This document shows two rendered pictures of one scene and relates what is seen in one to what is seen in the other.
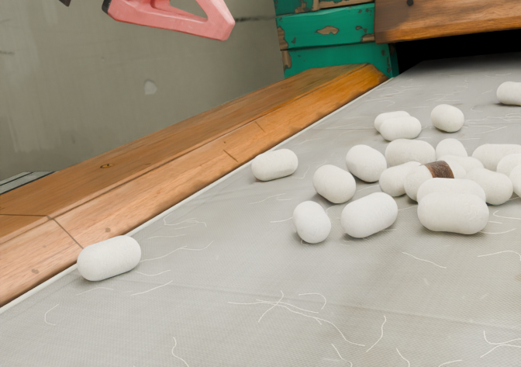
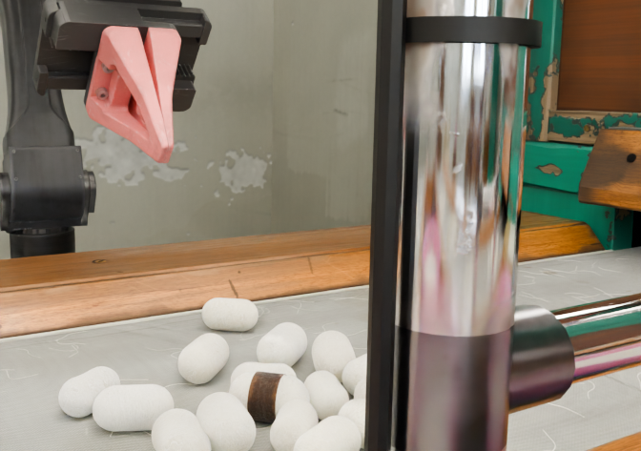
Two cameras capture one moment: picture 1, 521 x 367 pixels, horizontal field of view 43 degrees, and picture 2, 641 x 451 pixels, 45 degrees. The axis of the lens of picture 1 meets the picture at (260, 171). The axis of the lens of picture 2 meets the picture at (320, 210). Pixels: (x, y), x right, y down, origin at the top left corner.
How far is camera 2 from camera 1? 0.29 m
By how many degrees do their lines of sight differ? 27
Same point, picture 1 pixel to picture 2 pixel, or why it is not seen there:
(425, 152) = (330, 358)
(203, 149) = (200, 273)
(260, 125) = (313, 264)
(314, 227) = (64, 399)
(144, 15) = (108, 118)
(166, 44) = not seen: hidden behind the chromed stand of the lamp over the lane
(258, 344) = not seen: outside the picture
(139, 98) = not seen: hidden behind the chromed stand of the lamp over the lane
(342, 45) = (563, 192)
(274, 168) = (218, 318)
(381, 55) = (604, 216)
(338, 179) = (188, 355)
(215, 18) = (153, 137)
